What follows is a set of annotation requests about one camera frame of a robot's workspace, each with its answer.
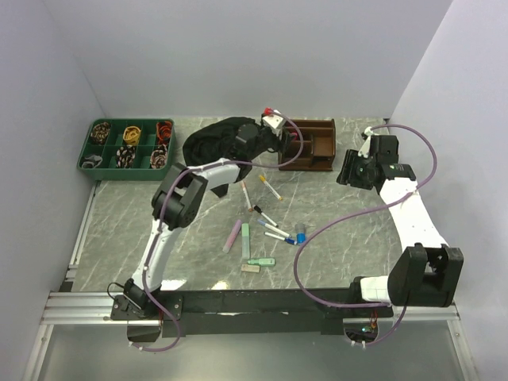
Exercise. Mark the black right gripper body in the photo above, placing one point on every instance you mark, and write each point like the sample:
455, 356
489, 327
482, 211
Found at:
355, 171

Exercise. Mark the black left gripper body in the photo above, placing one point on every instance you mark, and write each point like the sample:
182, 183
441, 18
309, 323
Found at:
267, 140

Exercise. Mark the brown wooden desk organizer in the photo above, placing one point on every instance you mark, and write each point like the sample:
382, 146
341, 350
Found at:
319, 146

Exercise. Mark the green pastel highlighter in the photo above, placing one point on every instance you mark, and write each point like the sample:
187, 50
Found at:
245, 241

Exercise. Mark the purple pastel highlighter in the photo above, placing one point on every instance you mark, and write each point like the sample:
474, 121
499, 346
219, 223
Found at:
232, 236

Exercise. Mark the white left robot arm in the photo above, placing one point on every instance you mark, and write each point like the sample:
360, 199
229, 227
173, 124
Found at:
175, 205

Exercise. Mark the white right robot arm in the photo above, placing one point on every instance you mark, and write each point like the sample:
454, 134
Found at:
428, 271

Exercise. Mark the yellow cap white marker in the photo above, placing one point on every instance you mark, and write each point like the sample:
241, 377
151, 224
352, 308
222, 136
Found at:
270, 188

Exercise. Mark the peach cap white marker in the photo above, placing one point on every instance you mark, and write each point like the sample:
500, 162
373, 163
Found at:
246, 195

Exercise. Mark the black cap white marker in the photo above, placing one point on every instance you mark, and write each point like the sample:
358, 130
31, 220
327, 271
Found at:
264, 215

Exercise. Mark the blue correction tape roll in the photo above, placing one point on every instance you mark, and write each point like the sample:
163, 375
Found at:
300, 238

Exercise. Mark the light blue cap marker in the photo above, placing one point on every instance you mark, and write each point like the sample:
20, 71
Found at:
273, 229

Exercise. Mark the dark blue cap marker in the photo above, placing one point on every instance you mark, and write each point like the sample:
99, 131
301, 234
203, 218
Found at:
280, 238

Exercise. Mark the orange navy striped rolled tie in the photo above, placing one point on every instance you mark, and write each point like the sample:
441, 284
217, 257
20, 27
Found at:
164, 132

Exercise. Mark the pink brown rolled tie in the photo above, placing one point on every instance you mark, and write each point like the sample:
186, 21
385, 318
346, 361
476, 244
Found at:
158, 158

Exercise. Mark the green correction tape dispenser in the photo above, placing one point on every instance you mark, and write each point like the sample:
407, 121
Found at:
262, 262

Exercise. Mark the beige eraser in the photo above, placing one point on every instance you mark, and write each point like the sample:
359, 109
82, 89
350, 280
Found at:
250, 268

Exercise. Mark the yellow rolled tie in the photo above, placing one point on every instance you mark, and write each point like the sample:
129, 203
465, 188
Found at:
131, 135

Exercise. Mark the black floral rolled tie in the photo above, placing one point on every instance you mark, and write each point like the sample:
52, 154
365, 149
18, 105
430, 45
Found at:
125, 156

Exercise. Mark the black base crossbar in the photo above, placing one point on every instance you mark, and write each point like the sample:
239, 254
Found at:
242, 312

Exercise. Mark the green compartment tray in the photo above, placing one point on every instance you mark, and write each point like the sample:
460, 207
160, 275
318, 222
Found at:
140, 171

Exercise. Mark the brown patterned rolled tie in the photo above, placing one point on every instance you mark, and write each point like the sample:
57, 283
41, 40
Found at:
99, 133

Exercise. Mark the grey rolled tie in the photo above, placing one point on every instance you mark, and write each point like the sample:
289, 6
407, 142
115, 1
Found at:
90, 161

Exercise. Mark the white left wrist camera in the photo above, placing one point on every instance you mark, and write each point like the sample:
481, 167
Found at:
272, 119

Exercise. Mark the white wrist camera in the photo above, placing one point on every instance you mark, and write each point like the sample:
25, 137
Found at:
365, 148
272, 119

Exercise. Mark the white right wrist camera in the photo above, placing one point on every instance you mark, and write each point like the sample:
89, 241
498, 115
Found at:
365, 148

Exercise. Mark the black drawstring shorts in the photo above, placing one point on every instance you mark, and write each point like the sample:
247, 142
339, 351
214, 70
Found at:
218, 140

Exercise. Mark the aluminium frame rail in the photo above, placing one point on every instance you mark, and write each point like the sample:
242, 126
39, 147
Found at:
67, 308

